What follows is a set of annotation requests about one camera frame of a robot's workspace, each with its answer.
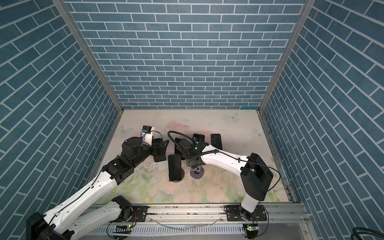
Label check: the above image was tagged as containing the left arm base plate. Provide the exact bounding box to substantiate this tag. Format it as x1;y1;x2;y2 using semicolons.
128;205;149;224

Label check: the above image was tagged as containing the white left phone stand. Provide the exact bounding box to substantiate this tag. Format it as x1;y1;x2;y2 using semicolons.
157;161;169;171

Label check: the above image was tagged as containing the phone on middle back stand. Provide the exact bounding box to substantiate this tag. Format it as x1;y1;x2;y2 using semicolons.
174;138;185;160

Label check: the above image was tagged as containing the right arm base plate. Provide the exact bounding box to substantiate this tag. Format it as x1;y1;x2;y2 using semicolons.
224;205;268;222

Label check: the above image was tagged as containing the round black phone stand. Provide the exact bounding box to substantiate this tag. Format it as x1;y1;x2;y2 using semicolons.
169;169;185;183

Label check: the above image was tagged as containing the purple case phone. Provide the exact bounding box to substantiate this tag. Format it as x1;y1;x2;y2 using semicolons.
211;134;223;150

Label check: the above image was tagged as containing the black cable bottom right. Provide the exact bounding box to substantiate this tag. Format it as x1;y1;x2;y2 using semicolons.
350;226;384;240

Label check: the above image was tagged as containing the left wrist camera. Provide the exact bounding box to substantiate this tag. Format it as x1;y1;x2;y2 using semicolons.
141;126;154;145

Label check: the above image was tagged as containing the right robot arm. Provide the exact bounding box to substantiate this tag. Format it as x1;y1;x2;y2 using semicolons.
176;139;274;215

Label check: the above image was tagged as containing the aluminium mounting rail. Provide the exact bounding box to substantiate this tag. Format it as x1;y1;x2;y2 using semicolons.
82;203;317;240

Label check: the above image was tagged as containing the phone on round black stand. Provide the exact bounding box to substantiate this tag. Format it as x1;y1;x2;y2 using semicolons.
168;155;182;172

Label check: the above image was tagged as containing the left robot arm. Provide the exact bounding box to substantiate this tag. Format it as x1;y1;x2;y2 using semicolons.
26;137;169;240

